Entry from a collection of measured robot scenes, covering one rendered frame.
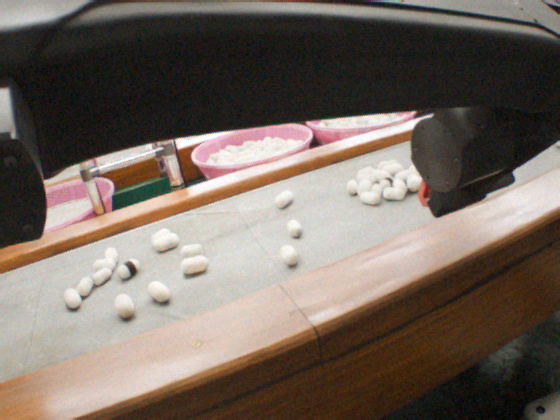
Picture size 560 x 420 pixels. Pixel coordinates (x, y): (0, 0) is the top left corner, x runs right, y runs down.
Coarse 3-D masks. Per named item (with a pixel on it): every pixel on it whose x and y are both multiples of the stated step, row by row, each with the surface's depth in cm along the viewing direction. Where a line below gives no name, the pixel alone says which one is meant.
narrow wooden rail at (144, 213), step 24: (336, 144) 88; (360, 144) 86; (384, 144) 88; (264, 168) 83; (288, 168) 82; (312, 168) 84; (192, 192) 78; (216, 192) 78; (240, 192) 80; (120, 216) 74; (144, 216) 74; (168, 216) 76; (48, 240) 71; (72, 240) 71; (96, 240) 72; (0, 264) 67; (24, 264) 69
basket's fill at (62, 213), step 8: (72, 200) 97; (80, 200) 95; (88, 200) 94; (56, 208) 94; (64, 208) 92; (72, 208) 90; (80, 208) 91; (88, 208) 90; (48, 216) 89; (56, 216) 88; (64, 216) 88; (72, 216) 87; (48, 224) 86; (56, 224) 84; (72, 224) 85
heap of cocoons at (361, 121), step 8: (328, 120) 113; (336, 120) 112; (344, 120) 112; (352, 120) 109; (360, 120) 108; (368, 120) 109; (376, 120) 107; (384, 120) 105; (392, 120) 108; (352, 136) 99
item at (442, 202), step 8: (496, 176) 37; (504, 176) 38; (512, 176) 43; (472, 184) 40; (480, 184) 39; (488, 184) 39; (496, 184) 42; (504, 184) 42; (432, 192) 41; (440, 192) 40; (448, 192) 40; (456, 192) 41; (464, 192) 41; (472, 192) 41; (480, 192) 41; (488, 192) 41; (432, 200) 41; (440, 200) 40; (448, 200) 40; (456, 200) 40; (464, 200) 40; (440, 208) 40; (448, 208) 40
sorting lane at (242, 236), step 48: (336, 192) 74; (144, 240) 70; (192, 240) 67; (240, 240) 65; (288, 240) 63; (336, 240) 60; (384, 240) 58; (0, 288) 63; (48, 288) 61; (96, 288) 59; (144, 288) 57; (192, 288) 56; (240, 288) 54; (0, 336) 52; (48, 336) 51; (96, 336) 49
